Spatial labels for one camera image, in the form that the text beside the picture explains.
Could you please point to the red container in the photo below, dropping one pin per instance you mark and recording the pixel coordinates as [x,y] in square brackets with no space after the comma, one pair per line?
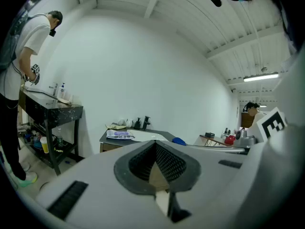
[230,139]

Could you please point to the black marble table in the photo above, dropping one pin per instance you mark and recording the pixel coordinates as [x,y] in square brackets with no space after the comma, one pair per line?
[59,113]

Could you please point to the table with black hairpin legs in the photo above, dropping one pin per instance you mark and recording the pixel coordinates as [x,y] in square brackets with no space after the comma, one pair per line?
[215,140]

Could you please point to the black faucet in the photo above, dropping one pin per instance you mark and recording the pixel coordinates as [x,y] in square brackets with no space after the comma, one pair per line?
[145,124]

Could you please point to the white oval sink basin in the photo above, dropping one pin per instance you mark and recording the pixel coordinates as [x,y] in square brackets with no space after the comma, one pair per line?
[147,135]

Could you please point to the plain white cup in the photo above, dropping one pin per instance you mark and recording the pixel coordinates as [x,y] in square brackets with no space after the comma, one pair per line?
[122,122]

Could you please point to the blue cloth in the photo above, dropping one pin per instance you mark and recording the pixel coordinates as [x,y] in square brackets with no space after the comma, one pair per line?
[179,141]

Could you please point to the chrome faucet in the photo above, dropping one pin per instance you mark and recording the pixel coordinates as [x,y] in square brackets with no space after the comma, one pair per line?
[54,89]

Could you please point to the yellow cup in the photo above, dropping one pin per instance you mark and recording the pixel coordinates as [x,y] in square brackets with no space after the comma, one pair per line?
[44,145]

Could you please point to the ceiling tube light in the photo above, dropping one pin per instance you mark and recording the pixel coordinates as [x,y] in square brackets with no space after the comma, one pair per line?
[261,77]

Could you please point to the small black box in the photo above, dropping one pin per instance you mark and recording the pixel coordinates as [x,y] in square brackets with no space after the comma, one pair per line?
[209,134]

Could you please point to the white wet wipe pack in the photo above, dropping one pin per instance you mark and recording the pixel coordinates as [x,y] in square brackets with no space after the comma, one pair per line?
[110,134]

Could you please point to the white enamel mug dark rim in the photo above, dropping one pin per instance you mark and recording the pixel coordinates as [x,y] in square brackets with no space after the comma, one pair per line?
[129,123]

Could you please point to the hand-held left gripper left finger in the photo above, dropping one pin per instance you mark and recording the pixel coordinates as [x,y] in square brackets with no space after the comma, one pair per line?
[95,175]

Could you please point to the blue round lid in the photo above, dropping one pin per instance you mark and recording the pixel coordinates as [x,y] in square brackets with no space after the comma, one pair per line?
[121,133]

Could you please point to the clear water bottle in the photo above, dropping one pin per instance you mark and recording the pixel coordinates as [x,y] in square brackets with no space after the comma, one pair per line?
[59,139]

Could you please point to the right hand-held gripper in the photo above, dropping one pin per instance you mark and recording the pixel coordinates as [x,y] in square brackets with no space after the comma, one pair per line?
[281,175]

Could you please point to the beige pouch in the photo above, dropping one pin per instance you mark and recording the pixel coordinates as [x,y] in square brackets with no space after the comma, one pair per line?
[64,101]
[116,127]

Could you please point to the white soap bottle blue pump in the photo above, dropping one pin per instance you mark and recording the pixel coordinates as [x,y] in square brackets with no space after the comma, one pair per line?
[62,92]

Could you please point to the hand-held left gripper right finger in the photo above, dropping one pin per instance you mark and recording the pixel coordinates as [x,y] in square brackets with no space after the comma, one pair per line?
[209,180]

